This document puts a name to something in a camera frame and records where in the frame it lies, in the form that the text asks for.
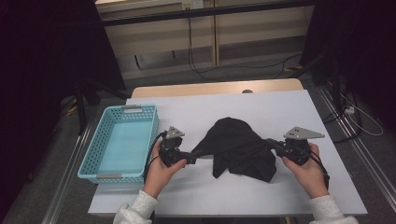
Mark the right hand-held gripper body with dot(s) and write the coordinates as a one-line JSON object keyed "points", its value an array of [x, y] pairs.
{"points": [[295, 146]]}

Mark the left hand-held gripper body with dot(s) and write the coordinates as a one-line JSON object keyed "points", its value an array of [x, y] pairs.
{"points": [[171, 149]]}

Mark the black short pants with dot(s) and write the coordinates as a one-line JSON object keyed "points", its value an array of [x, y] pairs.
{"points": [[239, 149]]}

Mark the light blue plastic basket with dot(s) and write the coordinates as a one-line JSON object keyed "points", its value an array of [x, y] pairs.
{"points": [[121, 146]]}

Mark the person's left hand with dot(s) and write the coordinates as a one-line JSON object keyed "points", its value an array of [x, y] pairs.
{"points": [[162, 177]]}

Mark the person's right hand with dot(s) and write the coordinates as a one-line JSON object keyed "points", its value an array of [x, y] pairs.
{"points": [[306, 177]]}

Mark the white table cover board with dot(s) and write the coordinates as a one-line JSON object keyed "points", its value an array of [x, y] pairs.
{"points": [[218, 199]]}

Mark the round grey table grommet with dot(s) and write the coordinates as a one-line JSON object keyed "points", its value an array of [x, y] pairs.
{"points": [[247, 91]]}

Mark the white power plug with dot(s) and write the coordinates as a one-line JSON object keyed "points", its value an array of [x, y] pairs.
{"points": [[349, 109]]}

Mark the light wooden table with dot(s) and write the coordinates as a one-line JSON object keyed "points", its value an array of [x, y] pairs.
{"points": [[202, 88]]}

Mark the beige wooden cabinet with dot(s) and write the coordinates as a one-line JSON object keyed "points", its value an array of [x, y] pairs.
{"points": [[162, 34]]}

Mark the black curtain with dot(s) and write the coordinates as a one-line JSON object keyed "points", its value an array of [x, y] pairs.
{"points": [[37, 77], [367, 46]]}

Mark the black horizontal bar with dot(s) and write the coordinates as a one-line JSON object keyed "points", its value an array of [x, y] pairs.
{"points": [[202, 13]]}

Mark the aluminium floor rail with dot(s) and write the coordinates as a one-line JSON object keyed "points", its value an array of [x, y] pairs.
{"points": [[373, 161], [67, 174]]}

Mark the white wall outlet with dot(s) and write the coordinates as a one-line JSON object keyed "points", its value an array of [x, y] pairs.
{"points": [[192, 4]]}

